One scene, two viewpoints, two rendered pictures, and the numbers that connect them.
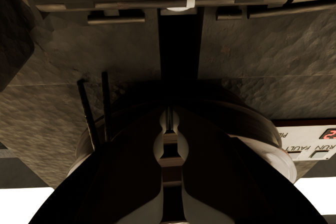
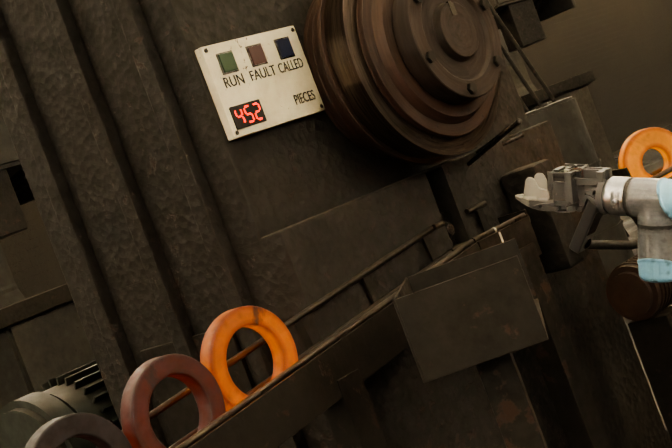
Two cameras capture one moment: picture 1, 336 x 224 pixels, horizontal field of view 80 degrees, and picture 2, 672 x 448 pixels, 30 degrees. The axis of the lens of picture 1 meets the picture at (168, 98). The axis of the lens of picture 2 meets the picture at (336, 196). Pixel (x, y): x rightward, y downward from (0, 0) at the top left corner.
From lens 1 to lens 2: 2.52 m
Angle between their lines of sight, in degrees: 62
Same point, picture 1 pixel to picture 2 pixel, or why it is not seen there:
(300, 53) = (387, 211)
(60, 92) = not seen: hidden behind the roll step
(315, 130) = (273, 114)
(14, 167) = not seen: outside the picture
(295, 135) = (285, 100)
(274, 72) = (390, 192)
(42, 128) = not seen: hidden behind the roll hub
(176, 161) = (468, 127)
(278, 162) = (401, 124)
